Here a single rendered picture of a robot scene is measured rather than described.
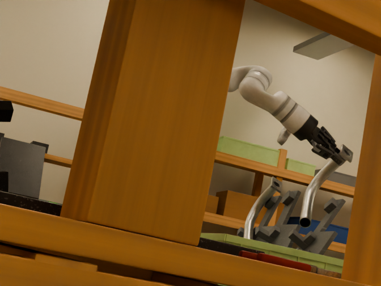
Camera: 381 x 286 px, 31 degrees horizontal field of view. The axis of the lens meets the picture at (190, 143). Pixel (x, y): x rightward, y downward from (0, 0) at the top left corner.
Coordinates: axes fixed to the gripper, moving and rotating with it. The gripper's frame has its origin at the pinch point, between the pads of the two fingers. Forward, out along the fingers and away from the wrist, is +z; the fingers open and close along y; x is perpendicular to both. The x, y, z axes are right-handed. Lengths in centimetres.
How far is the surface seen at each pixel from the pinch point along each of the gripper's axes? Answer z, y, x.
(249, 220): -1.0, 10.5, 41.8
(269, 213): 2.7, 13.7, 36.7
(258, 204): -1.7, 15.4, 37.9
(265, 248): -4.6, -35.5, 16.5
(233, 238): -12.7, -38.6, 18.2
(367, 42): -33, -88, -52
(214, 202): 53, 368, 274
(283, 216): 3.0, 2.1, 27.6
